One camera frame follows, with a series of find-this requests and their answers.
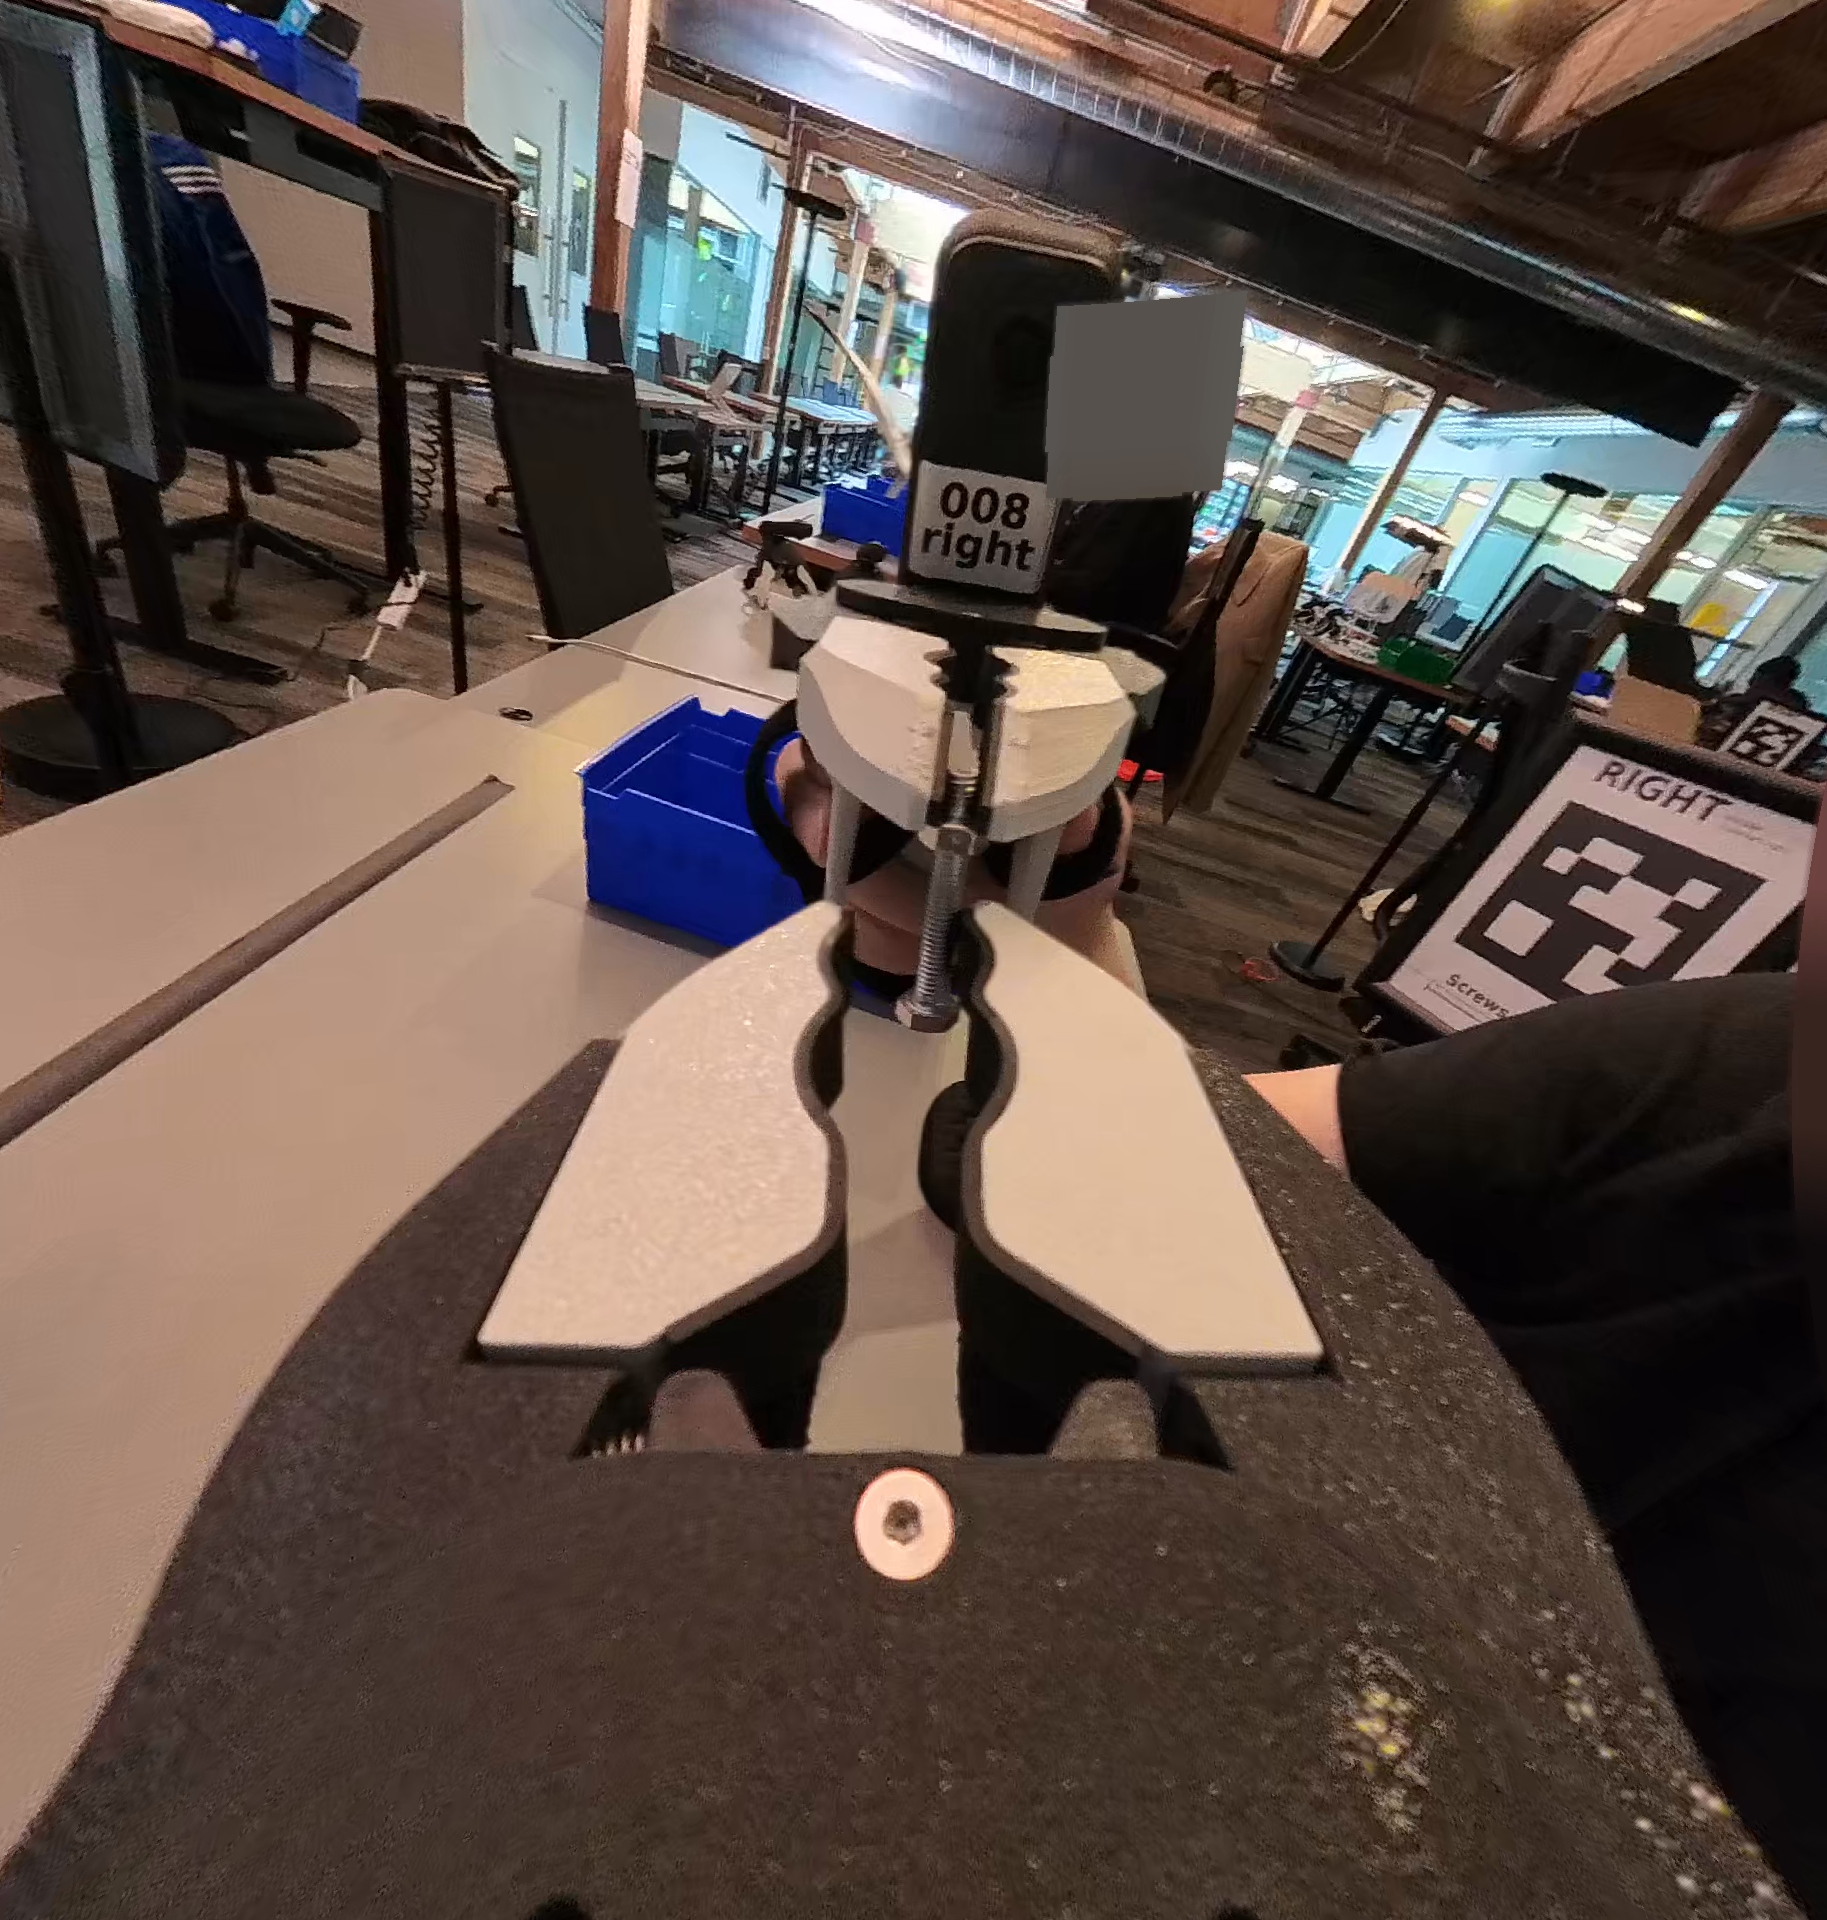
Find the black high-back office chair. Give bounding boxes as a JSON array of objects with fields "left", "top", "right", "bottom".
[{"left": 483, "top": 346, "right": 679, "bottom": 646}]

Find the blue storage bin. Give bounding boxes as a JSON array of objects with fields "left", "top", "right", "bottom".
[{"left": 578, "top": 697, "right": 814, "bottom": 954}]

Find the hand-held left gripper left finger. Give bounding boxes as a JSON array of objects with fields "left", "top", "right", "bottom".
[{"left": 476, "top": 904, "right": 854, "bottom": 1367}]

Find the silver bolt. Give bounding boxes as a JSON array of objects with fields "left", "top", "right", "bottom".
[{"left": 895, "top": 660, "right": 1009, "bottom": 1034}]

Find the black desk monitor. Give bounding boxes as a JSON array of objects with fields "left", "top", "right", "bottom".
[{"left": 1451, "top": 569, "right": 1617, "bottom": 707}]

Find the framed marker sign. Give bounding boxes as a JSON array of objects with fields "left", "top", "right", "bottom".
[{"left": 1371, "top": 742, "right": 1822, "bottom": 1040}]

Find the blue bin on desk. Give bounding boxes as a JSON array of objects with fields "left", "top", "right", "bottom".
[{"left": 178, "top": 0, "right": 362, "bottom": 124}]

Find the blue bin on far table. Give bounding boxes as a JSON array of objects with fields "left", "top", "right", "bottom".
[{"left": 819, "top": 481, "right": 915, "bottom": 556}]

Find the tan coat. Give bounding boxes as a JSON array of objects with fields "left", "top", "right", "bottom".
[{"left": 1165, "top": 531, "right": 1313, "bottom": 818}]

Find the blue jacket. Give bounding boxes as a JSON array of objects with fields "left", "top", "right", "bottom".
[{"left": 147, "top": 135, "right": 275, "bottom": 393}]

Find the black floor lamp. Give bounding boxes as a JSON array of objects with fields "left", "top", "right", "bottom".
[{"left": 1270, "top": 470, "right": 1609, "bottom": 990}]

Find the large monitor on floor stand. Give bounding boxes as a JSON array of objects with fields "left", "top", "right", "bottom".
[{"left": 0, "top": 0, "right": 240, "bottom": 804}]

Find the person's right hand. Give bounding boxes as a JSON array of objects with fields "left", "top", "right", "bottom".
[{"left": 770, "top": 737, "right": 1149, "bottom": 1009}]

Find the small marker sign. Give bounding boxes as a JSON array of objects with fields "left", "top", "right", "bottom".
[{"left": 1716, "top": 699, "right": 1827, "bottom": 781}]

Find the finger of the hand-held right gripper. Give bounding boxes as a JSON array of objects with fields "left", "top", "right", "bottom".
[
  {"left": 795, "top": 617, "right": 963, "bottom": 904},
  {"left": 972, "top": 646, "right": 1170, "bottom": 920}
]

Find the small monitor on floor stand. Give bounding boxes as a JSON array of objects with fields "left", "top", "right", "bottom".
[{"left": 379, "top": 154, "right": 514, "bottom": 695}]

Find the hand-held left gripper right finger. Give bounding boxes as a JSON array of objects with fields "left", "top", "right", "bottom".
[{"left": 957, "top": 900, "right": 1329, "bottom": 1378}]

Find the black office chair with armrests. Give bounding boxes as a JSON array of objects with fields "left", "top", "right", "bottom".
[{"left": 94, "top": 300, "right": 374, "bottom": 620}]

